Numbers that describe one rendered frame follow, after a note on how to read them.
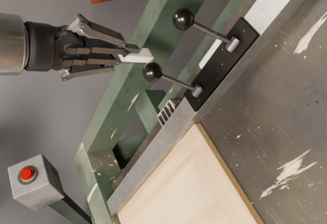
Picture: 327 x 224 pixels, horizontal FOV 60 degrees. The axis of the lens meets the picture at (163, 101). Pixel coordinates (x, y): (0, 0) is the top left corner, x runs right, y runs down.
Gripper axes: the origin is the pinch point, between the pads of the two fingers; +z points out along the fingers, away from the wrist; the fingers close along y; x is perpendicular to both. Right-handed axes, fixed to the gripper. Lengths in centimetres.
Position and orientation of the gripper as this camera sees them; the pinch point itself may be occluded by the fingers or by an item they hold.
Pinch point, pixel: (135, 54)
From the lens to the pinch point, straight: 56.6
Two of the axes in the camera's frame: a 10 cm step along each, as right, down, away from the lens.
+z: 7.8, -0.4, 6.3
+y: -4.5, 6.6, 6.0
